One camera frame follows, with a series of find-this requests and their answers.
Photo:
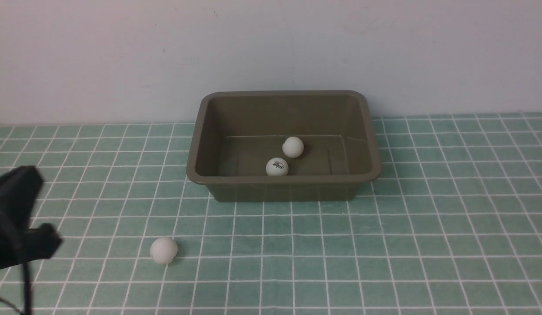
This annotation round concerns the olive green plastic bin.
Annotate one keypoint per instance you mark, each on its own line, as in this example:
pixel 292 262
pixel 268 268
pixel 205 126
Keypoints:
pixel 237 132

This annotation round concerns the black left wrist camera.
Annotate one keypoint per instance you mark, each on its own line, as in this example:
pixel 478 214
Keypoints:
pixel 19 189

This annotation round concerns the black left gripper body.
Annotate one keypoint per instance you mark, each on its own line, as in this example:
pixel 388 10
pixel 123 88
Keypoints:
pixel 37 243

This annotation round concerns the green checkered table cloth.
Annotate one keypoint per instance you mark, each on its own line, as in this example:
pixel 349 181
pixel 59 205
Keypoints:
pixel 452 227

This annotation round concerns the white ping-pong ball with logo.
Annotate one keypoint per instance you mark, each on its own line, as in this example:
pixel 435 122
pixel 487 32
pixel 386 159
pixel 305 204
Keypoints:
pixel 277 167

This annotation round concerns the plain white ping-pong ball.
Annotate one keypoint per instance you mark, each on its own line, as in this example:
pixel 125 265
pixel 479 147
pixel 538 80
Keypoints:
pixel 293 147
pixel 163 250

